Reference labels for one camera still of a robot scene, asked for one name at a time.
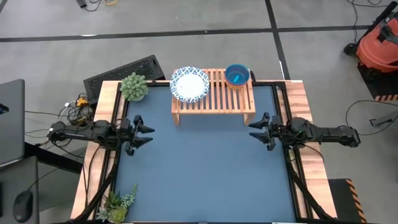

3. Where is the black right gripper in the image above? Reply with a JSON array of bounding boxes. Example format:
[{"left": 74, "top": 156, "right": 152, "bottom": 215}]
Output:
[{"left": 248, "top": 111, "right": 293, "bottom": 152}]

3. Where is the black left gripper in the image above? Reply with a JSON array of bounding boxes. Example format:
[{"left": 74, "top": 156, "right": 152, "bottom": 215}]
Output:
[{"left": 119, "top": 114, "right": 156, "bottom": 157}]

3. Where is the teal plastic bowl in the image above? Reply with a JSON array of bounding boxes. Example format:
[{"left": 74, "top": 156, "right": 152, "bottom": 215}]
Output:
[{"left": 224, "top": 63, "right": 251, "bottom": 86}]

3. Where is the blue patterned paper bowl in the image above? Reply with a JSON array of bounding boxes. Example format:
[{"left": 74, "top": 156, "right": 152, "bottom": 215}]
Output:
[{"left": 169, "top": 65, "right": 211, "bottom": 104}]

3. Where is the wooden slatted shelf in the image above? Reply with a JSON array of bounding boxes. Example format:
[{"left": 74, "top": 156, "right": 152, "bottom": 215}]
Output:
[{"left": 170, "top": 68, "right": 257, "bottom": 127}]

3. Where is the round green succulent plant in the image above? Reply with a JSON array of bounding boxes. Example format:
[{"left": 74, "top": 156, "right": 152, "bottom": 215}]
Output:
[{"left": 119, "top": 72, "right": 150, "bottom": 103}]

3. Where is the black keyboard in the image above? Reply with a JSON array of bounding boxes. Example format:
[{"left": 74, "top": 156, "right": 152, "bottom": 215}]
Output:
[{"left": 83, "top": 55, "right": 166, "bottom": 105}]

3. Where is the black diagonal support strut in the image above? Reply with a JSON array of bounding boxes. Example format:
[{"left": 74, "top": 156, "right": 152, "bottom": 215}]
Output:
[
  {"left": 73, "top": 146, "right": 122, "bottom": 223},
  {"left": 284, "top": 152, "right": 335, "bottom": 223}
]

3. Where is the blue-grey table mat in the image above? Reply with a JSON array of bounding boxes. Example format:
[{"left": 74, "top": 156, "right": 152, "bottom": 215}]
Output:
[{"left": 114, "top": 83, "right": 296, "bottom": 223}]

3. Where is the mixed succulent plant arrangement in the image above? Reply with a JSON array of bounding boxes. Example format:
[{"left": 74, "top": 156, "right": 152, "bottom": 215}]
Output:
[{"left": 96, "top": 184, "right": 139, "bottom": 224}]

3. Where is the black metal base bar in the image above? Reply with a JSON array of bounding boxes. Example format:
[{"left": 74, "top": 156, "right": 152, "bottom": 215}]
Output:
[{"left": 24, "top": 142, "right": 84, "bottom": 174}]

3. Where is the black hazard-striped floor mat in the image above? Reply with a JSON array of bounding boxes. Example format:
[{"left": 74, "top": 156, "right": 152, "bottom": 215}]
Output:
[
  {"left": 328, "top": 179, "right": 368, "bottom": 223},
  {"left": 357, "top": 62, "right": 398, "bottom": 102}
]

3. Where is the grey metal stand foot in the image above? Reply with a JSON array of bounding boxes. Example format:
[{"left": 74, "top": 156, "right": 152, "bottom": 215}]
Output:
[{"left": 369, "top": 110, "right": 398, "bottom": 128}]

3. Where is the grey laptop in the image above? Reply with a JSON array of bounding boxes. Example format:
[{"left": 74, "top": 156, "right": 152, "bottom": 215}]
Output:
[{"left": 0, "top": 79, "right": 25, "bottom": 166}]

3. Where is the black computer mouse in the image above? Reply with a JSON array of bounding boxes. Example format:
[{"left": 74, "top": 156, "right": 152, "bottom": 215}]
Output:
[{"left": 12, "top": 190, "right": 34, "bottom": 223}]

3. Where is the dark grey mouse pad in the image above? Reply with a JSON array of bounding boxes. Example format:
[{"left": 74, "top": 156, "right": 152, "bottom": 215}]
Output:
[{"left": 0, "top": 155, "right": 40, "bottom": 224}]

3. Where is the orange shop vacuum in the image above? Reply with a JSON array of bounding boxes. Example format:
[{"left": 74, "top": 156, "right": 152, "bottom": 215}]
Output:
[{"left": 343, "top": 1, "right": 398, "bottom": 74}]

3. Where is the tangled cable bundle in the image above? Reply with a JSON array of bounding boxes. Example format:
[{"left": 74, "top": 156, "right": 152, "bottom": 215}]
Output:
[{"left": 24, "top": 93, "right": 98, "bottom": 147}]

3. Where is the black looped floor cable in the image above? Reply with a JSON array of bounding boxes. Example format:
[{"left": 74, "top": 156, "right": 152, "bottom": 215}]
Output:
[{"left": 345, "top": 99, "right": 398, "bottom": 136}]

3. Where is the black vacuum power cable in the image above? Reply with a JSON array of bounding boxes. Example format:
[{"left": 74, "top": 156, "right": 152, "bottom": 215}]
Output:
[{"left": 345, "top": 0, "right": 391, "bottom": 44}]

